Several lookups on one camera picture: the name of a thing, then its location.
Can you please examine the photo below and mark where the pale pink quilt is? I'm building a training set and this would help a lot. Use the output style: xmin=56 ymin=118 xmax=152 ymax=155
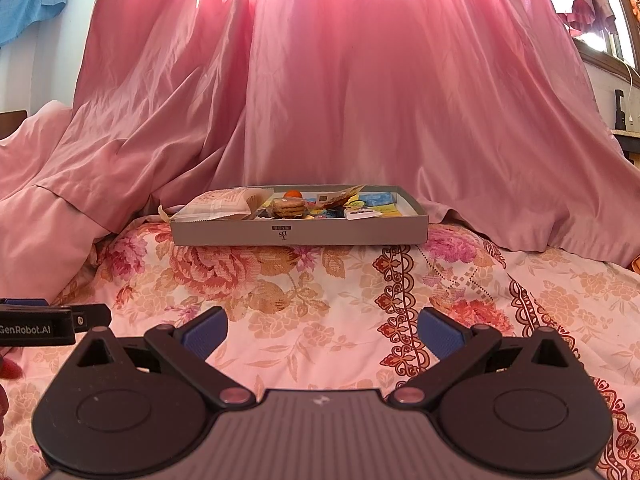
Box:
xmin=0 ymin=100 xmax=76 ymax=201

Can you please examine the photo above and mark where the wooden ledge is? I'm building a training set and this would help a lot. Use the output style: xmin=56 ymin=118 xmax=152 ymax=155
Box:
xmin=610 ymin=129 xmax=640 ymax=166

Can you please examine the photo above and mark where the person's left hand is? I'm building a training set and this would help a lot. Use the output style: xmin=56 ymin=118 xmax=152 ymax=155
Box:
xmin=0 ymin=352 xmax=23 ymax=428

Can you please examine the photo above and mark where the tan paper snack packet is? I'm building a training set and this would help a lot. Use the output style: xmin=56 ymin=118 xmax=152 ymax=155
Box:
xmin=317 ymin=185 xmax=366 ymax=209

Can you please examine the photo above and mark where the floral bedsheet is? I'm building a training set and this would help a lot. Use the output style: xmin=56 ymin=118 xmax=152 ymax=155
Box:
xmin=0 ymin=212 xmax=640 ymax=480

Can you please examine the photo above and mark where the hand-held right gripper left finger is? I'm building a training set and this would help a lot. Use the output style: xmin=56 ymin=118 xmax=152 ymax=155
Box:
xmin=75 ymin=305 xmax=256 ymax=407

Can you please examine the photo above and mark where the pink satin curtain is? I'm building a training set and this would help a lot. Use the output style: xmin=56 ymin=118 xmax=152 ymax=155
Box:
xmin=0 ymin=0 xmax=640 ymax=311

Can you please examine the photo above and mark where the round cookie packet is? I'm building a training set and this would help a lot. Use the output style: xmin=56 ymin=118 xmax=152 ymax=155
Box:
xmin=270 ymin=197 xmax=307 ymax=219

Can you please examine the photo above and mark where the wooden window frame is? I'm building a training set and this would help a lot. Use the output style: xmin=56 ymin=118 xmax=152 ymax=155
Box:
xmin=575 ymin=0 xmax=640 ymax=81

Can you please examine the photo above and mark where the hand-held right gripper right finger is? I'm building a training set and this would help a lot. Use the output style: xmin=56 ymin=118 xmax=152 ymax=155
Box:
xmin=390 ymin=305 xmax=583 ymax=406

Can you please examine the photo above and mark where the wooden headboard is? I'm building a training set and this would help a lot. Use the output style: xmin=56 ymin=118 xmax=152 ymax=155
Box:
xmin=0 ymin=110 xmax=28 ymax=141

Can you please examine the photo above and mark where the blue cloth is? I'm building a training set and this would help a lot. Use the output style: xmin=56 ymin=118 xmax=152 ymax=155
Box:
xmin=0 ymin=0 xmax=68 ymax=48

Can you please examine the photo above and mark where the grey cardboard box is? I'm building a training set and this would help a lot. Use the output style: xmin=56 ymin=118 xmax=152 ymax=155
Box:
xmin=170 ymin=184 xmax=429 ymax=247

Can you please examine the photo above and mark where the white snack bag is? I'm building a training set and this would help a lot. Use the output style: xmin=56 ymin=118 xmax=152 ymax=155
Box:
xmin=175 ymin=186 xmax=273 ymax=221

